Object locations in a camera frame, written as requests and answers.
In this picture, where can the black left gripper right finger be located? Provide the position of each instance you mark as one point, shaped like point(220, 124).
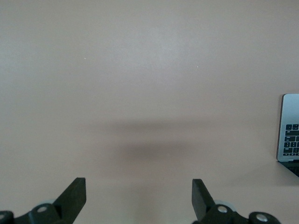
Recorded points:
point(203, 205)

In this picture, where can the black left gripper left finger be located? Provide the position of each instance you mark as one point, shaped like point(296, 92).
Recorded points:
point(70, 205)

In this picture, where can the grey laptop with black keyboard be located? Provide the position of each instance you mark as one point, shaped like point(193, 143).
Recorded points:
point(288, 112)

